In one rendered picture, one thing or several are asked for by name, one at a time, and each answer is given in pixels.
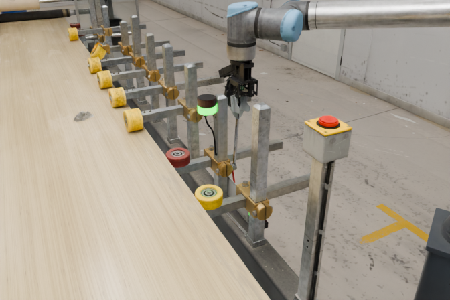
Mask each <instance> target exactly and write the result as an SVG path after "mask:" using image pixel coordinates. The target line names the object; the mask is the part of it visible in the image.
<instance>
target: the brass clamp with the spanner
mask: <svg viewBox="0 0 450 300"><path fill-rule="evenodd" d="M205 156H208V157H209V158H210V159H211V167H210V168H211V169H212V171H213V172H214V173H215V174H216V175H217V176H219V175H221V176H222V177H228V176H229V175H230V174H231V173H232V171H233V167H232V166H231V164H230V160H229V158H228V160H225V161H220V162H218V161H217V160H216V159H215V158H214V150H213V151H211V150H209V148H206V149H204V157H205Z"/></svg>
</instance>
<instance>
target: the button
mask: <svg viewBox="0 0 450 300"><path fill-rule="evenodd" d="M338 123H339V121H338V119H337V118H335V117H333V116H322V117H320V118H319V124H320V125H322V126H324V127H335V126H337V125H338Z"/></svg>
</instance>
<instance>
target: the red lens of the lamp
mask: <svg viewBox="0 0 450 300"><path fill-rule="evenodd" d="M197 102H198V106H200V107H202V108H211V107H213V106H216V96H215V99H214V100H209V101H204V100H200V99H198V97H197Z"/></svg>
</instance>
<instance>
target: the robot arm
mask: <svg viewBox="0 0 450 300"><path fill-rule="evenodd" d="M226 18H227V58H228V59H230V63H231V64H230V65H228V66H227V67H224V68H221V70H219V71H218V72H219V75H220V78H221V77H224V78H227V77H228V79H227V80H226V81H227V84H226V86H225V91H224V96H226V97H227V98H228V106H229V108H230V110H231V112H232V114H233V115H234V116H235V117H236V118H237V119H239V118H240V117H241V116H242V114H243V112H244V111H246V112H249V111H250V106H249V104H248V102H247V98H248V97H254V95H256V96H258V80H257V79H255V78H253V77H252V76H251V70H252V68H253V67H254V62H252V60H253V59H254V58H255V54H256V39H265V40H279V41H285V42H295V41H297V40H298V39H299V36H300V35H301V31H308V30H313V29H374V28H410V27H450V0H337V1H300V0H290V1H287V2H286V3H284V4H283V5H282V6H280V7H279V8H277V9H275V8H264V7H258V3H257V2H251V1H247V2H239V3H233V4H231V5H229V6H228V13H227V17H226ZM255 84H256V91H254V85H255ZM237 101H238V104H237ZM441 233H442V235H443V237H444V239H445V240H446V241H447V242H448V243H449V244H450V215H449V216H448V217H447V219H446V220H445V221H444V222H443V225H442V227H441Z"/></svg>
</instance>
